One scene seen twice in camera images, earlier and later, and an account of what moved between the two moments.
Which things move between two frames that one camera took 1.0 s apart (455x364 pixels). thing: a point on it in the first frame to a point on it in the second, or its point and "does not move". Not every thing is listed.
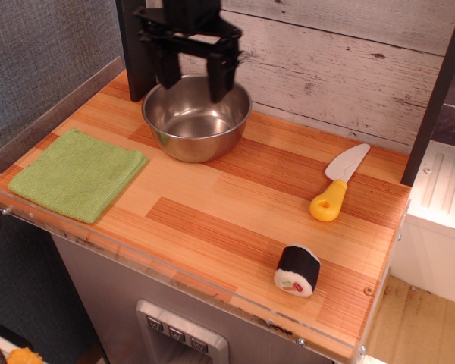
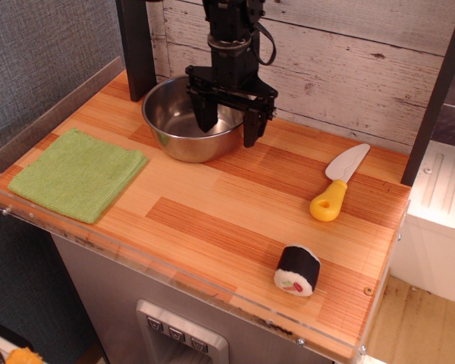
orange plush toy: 24,356 does not move
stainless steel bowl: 189,126 does not move
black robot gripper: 201,17 to 233,78
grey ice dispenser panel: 167,337 does not move
